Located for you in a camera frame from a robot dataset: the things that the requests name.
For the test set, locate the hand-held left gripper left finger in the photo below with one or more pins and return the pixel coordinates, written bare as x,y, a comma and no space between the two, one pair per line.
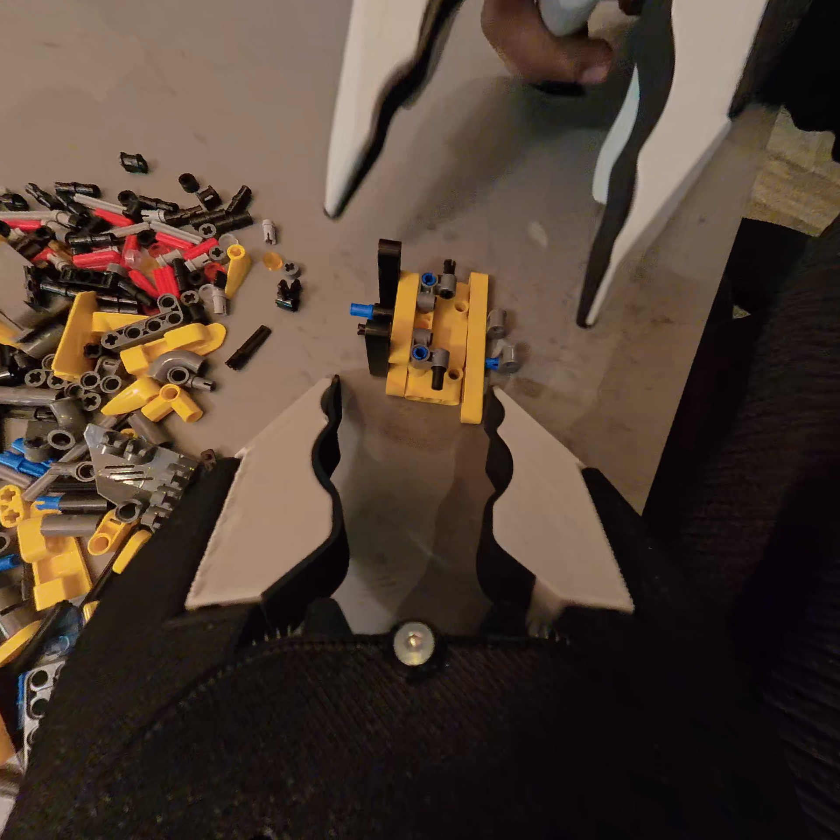
269,531

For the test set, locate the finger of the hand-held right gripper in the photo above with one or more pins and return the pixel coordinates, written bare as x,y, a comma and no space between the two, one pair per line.
374,65
702,85

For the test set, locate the yellow toy brick frame assembly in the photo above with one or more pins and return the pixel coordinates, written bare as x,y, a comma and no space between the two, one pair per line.
403,328

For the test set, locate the black chair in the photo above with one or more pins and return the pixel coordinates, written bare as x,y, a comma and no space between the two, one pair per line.
768,262

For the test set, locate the small black toy bush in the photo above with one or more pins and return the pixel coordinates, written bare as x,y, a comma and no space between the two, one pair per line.
187,182

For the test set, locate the black toy axle rod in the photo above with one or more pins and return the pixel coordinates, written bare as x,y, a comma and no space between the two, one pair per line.
248,348

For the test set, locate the black toy pin connector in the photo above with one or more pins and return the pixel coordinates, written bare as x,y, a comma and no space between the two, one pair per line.
133,162

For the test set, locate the yellow toy beam with pins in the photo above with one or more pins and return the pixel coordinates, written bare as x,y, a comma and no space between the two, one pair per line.
474,380

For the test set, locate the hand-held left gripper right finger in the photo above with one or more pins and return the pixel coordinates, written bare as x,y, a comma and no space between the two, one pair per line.
558,531

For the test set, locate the person's right hand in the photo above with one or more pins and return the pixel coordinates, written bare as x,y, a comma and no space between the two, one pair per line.
538,56

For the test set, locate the person's dark knit sweater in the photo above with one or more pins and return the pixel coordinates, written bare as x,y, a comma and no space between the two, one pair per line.
774,525

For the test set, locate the pile of toy building parts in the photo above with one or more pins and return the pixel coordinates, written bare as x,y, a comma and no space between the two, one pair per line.
79,394

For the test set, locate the clear orange round stud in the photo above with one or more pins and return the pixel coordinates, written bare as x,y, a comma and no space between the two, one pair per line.
272,260

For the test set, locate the light grey toy pin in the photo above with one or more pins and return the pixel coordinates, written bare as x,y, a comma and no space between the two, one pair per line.
268,229

